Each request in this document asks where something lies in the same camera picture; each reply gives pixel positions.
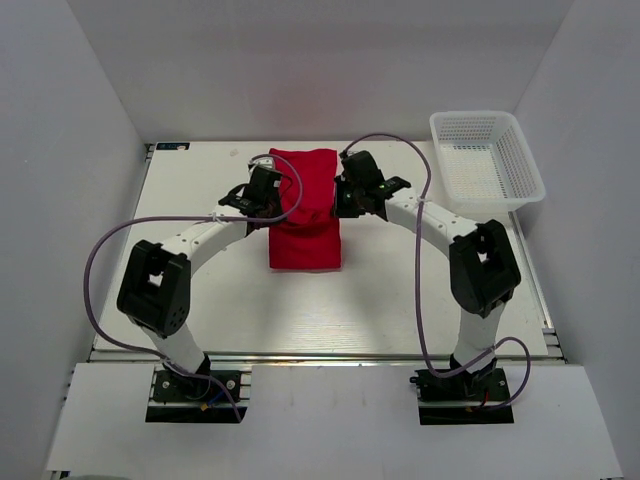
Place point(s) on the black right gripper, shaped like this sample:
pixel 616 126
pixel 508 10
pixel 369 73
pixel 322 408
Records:
pixel 341 209

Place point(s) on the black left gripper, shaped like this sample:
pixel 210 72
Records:
pixel 279 206

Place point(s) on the red t shirt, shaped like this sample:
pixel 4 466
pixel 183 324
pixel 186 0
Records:
pixel 309 238

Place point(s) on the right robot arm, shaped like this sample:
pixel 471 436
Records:
pixel 483 271

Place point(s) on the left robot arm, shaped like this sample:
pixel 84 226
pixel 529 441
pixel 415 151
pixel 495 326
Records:
pixel 155 293

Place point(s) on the small label sticker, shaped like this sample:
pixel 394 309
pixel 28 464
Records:
pixel 172 146

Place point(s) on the white plastic mesh basket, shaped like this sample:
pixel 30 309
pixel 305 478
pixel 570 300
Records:
pixel 485 162

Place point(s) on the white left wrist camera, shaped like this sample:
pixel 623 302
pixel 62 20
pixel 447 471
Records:
pixel 263 160

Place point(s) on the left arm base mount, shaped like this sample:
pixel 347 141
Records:
pixel 174 399

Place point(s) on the aluminium table edge rail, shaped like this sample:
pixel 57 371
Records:
pixel 123 356

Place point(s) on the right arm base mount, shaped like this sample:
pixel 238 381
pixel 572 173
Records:
pixel 463 399

